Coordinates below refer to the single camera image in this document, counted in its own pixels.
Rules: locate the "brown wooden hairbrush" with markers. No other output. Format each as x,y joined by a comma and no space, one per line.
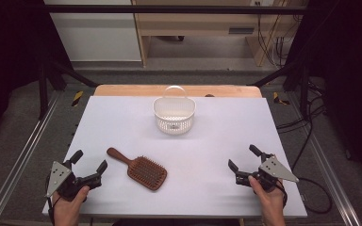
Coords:
146,172

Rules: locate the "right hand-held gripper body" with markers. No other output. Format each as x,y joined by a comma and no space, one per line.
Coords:
275,171

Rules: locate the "person's left hand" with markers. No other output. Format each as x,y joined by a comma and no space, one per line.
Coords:
67,210

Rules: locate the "person's right hand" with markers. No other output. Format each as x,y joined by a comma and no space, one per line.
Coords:
271,205

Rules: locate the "light wooden desk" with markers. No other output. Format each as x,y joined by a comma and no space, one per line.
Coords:
201,25

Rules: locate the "white table mat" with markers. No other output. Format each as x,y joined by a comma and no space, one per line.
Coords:
201,150

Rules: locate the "white plastic basket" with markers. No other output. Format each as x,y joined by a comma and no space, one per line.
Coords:
174,125

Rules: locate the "aluminium floor rail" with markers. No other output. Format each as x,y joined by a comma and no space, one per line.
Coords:
19,158
330,175

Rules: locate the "black curtain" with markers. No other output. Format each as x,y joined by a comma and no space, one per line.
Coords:
352,78
9,47

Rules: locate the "black metal stand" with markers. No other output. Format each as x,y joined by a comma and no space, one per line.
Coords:
303,91
43,94

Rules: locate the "black horizontal frame bar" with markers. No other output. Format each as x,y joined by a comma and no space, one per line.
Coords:
169,9

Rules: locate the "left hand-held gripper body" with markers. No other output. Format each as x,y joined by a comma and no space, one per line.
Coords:
59,179

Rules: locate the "white cabinet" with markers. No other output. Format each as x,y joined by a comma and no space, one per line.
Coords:
97,34

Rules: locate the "yellow black tape marker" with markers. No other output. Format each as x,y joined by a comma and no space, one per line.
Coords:
279,99
77,98

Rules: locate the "wooden table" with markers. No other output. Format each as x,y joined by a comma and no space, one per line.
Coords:
132,90

